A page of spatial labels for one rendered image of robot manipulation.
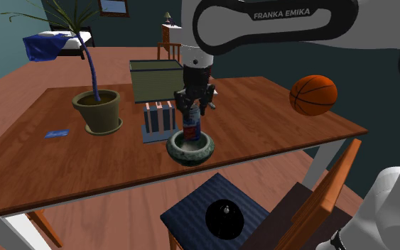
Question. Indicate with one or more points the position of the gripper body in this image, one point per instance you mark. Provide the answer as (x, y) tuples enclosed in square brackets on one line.
[(196, 79)]

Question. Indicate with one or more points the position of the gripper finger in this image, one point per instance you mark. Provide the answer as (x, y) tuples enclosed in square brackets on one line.
[(205, 98), (184, 102)]

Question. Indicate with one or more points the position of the blue bottle with red label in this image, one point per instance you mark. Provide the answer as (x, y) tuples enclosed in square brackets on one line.
[(191, 128)]

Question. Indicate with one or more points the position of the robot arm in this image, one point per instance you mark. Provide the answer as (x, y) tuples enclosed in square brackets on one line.
[(369, 31)]

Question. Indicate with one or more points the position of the table lamp with green shade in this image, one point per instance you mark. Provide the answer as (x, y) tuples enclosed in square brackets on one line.
[(154, 81)]

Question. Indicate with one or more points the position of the green marbled bowl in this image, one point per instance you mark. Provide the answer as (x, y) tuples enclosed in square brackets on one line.
[(177, 152)]

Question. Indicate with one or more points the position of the wooden table with white legs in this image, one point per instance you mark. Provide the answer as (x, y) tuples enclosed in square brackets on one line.
[(255, 121)]

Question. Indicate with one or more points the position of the wooden cabinet with small lamp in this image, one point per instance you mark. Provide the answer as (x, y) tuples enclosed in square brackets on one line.
[(166, 33)]

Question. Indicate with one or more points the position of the potted plant in olive pot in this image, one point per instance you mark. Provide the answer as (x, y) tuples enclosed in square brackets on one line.
[(99, 110)]

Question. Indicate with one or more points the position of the orange basketball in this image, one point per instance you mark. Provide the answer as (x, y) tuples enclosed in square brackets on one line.
[(312, 95)]

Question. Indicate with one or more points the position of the wooden chair with blue cushion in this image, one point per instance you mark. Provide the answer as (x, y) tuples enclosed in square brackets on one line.
[(192, 211)]

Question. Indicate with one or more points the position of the black dome with knob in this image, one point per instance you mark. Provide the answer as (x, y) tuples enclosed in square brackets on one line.
[(224, 221)]

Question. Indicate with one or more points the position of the blue card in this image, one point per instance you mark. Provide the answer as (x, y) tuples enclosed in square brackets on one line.
[(57, 133)]

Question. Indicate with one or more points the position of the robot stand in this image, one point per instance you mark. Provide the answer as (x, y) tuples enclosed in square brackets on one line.
[(303, 200)]

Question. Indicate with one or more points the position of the bed with blue blanket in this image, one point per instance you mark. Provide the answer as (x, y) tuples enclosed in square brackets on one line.
[(45, 45)]

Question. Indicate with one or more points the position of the framed wall picture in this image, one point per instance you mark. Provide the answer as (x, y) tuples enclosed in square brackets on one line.
[(113, 7)]

